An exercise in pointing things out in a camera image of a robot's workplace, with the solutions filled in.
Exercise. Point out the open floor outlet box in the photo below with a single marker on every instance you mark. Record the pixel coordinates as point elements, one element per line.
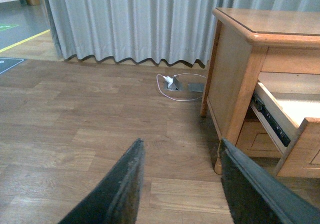
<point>172,84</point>

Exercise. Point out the closed floor outlet cover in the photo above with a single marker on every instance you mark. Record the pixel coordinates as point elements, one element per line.
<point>196,87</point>

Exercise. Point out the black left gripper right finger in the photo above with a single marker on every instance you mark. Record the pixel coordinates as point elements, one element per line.
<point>256,197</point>

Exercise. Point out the grey curtain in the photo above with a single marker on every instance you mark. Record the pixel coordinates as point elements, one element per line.
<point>170,30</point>

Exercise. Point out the wooden drawer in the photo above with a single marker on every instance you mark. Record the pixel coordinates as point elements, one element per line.
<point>254,141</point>
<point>291,117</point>

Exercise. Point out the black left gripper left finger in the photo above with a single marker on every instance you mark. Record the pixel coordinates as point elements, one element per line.
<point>116,198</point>

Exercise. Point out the wooden nightstand cabinet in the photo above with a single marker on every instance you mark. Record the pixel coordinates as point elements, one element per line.
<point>278,48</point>

